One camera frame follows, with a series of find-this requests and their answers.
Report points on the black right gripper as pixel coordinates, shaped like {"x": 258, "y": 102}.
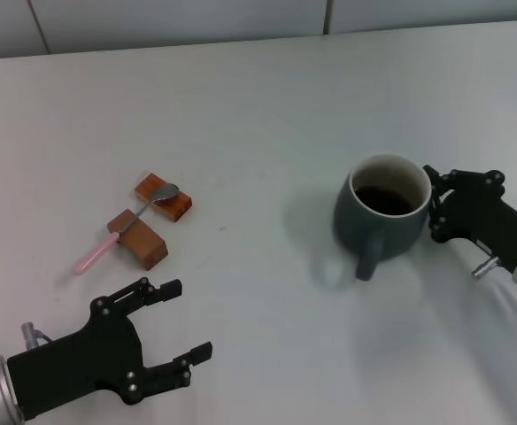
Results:
{"x": 493, "y": 221}

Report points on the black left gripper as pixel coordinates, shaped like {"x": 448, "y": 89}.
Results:
{"x": 77, "y": 363}

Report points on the grey ceramic coffee cup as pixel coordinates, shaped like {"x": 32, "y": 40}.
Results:
{"x": 351, "y": 221}

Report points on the brown wooden block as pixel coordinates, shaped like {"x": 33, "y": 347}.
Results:
{"x": 145, "y": 245}

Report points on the orange wooden block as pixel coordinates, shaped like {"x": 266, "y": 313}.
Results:
{"x": 177, "y": 209}

